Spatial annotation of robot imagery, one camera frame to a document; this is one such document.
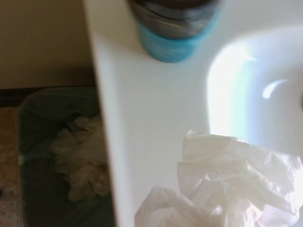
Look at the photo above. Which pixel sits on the white tissue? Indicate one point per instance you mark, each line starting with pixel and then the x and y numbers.
pixel 225 184

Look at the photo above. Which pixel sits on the crumpled tissues in bin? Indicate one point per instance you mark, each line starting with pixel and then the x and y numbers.
pixel 82 160

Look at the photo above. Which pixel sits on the trash bin with green bag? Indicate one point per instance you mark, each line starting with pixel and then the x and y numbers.
pixel 40 142

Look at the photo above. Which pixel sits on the white sink vanity top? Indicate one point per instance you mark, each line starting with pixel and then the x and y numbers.
pixel 154 106

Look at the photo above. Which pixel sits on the blue bottle with dark cap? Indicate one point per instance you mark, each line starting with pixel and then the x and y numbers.
pixel 170 35

